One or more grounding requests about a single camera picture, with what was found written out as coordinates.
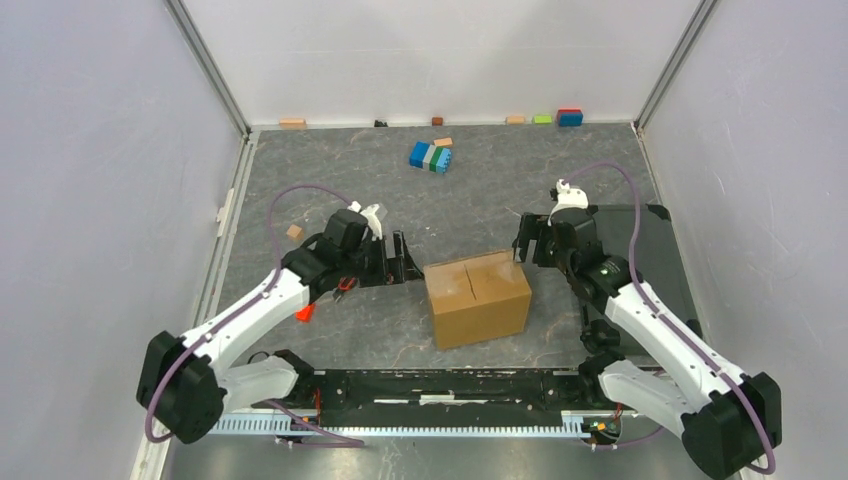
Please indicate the white toothed cable duct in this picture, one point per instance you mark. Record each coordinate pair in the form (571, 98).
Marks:
(268, 422)

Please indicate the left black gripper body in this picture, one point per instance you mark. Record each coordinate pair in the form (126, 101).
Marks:
(371, 264)

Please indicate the brown cardboard express box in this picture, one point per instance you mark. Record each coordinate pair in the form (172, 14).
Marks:
(477, 299)

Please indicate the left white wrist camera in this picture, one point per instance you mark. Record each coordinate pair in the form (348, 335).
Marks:
(374, 214)

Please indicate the red blue block at wall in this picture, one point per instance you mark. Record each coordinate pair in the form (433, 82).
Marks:
(569, 117)

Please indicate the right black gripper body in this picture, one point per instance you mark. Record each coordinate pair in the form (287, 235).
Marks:
(549, 256)

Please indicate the small tan cube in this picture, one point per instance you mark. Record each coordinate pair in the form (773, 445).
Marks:
(295, 233)

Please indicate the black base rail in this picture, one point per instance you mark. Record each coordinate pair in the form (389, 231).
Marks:
(490, 397)

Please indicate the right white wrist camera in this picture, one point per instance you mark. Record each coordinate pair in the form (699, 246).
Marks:
(567, 197)

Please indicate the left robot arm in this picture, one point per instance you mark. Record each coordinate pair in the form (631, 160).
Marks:
(189, 381)

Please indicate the blue green block stack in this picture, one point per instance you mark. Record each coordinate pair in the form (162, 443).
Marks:
(430, 157)

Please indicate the small red block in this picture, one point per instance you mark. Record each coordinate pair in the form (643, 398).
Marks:
(305, 314)

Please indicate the tan block at wall left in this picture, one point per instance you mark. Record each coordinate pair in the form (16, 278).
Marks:
(292, 123)

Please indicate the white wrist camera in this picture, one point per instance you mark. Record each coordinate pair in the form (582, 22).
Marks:
(567, 197)
(374, 214)

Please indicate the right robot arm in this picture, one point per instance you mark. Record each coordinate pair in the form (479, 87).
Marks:
(726, 419)

